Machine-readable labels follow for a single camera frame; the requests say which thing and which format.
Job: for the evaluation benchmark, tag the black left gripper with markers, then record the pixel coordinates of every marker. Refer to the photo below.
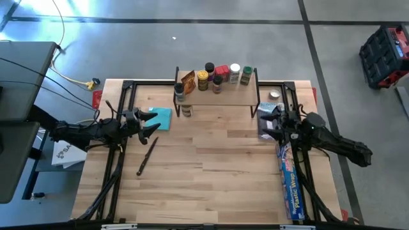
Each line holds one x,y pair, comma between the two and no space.
132,123

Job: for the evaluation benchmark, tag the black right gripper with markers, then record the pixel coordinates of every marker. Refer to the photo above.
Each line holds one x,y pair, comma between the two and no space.
294,129

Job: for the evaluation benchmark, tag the oregano jar green lid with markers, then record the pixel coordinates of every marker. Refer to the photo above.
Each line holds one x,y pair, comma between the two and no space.
247,75

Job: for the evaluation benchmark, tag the bagel seasoning jar white lid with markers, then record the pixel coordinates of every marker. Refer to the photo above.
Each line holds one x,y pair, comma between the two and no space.
234,73

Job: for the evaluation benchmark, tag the chili onion jar yellow lid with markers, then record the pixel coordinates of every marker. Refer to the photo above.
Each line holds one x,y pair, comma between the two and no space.
202,80

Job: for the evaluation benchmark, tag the orange spice jar black lid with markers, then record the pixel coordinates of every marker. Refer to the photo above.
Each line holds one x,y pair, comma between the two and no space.
217,83

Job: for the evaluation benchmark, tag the red spice tin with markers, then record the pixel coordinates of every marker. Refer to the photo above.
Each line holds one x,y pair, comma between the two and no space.
222,73

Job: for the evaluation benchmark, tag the purple label spice jar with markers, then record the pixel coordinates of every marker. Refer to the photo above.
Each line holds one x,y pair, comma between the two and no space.
209,67

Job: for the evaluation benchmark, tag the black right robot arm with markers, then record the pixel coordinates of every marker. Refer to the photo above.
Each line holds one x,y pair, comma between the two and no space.
345,147

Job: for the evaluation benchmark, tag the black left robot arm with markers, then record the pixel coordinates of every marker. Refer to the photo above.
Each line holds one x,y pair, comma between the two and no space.
83,134

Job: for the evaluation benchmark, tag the wooden shelf black legs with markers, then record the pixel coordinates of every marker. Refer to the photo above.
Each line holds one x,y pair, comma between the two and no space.
236,97

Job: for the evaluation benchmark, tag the waterfall cover book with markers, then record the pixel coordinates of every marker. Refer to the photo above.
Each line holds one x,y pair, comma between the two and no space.
263,126

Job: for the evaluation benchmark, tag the teal cloth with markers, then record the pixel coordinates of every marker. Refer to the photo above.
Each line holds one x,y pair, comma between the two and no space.
163,119

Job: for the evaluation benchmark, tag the small round silver tin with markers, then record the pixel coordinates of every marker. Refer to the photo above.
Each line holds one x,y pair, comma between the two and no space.
274,94

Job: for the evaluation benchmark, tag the black knife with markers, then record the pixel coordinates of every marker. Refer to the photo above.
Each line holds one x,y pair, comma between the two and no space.
147,157

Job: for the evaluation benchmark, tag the teal label jar black lid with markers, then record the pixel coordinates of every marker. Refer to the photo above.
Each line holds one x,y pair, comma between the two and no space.
179,92

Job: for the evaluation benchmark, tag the red tag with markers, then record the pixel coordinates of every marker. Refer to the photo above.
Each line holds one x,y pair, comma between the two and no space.
97,99
314,95

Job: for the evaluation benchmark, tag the blue plastic wrap box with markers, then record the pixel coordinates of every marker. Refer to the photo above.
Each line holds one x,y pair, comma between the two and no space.
290,179

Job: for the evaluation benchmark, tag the orange seasoning packet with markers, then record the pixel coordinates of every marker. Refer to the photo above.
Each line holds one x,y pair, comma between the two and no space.
189,82

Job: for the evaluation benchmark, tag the white paper bag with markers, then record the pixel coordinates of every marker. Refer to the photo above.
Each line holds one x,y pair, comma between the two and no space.
67,156

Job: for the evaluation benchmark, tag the small red clamp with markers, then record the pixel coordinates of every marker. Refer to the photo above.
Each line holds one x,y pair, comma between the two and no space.
344,215

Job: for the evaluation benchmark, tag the grey floor plate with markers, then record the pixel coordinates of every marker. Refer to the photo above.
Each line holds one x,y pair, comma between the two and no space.
403,102

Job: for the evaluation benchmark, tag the red black tool case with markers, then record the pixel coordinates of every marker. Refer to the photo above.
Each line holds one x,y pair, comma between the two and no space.
386,57

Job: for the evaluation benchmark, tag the grey desk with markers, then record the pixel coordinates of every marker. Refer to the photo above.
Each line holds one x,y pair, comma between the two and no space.
22,83

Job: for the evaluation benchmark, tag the black desk foot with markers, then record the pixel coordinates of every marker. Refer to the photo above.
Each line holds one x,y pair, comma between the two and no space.
37,195

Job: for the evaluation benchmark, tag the black metal table frame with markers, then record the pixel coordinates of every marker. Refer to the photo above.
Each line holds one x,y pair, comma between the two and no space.
128,96

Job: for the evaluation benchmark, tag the silver metal bracket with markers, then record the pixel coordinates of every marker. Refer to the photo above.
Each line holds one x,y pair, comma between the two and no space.
297,227
118,227

